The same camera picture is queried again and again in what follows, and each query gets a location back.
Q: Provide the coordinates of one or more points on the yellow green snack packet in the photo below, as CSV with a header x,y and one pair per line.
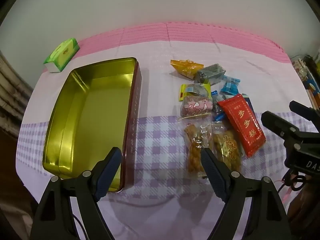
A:
x,y
186,90

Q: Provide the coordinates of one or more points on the blue cookie packet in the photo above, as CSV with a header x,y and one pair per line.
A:
x,y
230,86
215,97

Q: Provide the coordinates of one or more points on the clear fried dough twist packet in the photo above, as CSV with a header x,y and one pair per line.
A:
x,y
193,150

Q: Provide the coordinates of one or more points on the beige curtain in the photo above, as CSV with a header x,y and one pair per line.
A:
x,y
12,92

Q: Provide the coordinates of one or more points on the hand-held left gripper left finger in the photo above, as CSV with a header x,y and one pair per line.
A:
x,y
110,172

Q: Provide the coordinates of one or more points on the labelled fried dough twist packet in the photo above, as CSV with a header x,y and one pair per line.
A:
x,y
226,145

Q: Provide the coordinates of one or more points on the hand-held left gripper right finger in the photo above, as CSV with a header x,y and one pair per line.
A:
x,y
215,175

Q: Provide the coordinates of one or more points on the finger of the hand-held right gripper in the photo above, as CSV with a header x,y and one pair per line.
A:
x,y
305,112
277,123

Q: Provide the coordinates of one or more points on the pink purple checked tablecloth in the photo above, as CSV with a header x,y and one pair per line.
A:
x,y
160,135

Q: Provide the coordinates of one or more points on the grey seaweed snack block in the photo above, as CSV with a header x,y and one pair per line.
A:
x,y
211,72

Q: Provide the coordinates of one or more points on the green tissue pack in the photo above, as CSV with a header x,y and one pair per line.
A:
x,y
62,53

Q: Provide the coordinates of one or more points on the dark red gold tin box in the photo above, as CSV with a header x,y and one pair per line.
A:
x,y
95,110

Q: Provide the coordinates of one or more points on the pink snack packet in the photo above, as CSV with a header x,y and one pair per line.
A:
x,y
196,107

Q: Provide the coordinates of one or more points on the pile of colourful boxes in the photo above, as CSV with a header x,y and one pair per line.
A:
x,y
313,87

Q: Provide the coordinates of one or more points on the floral printed pot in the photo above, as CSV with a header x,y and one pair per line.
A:
x,y
298,67

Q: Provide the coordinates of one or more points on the red snack packet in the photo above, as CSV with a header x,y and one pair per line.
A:
x,y
243,125

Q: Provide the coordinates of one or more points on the orange gold snack packet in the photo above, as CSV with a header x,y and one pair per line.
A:
x,y
185,66

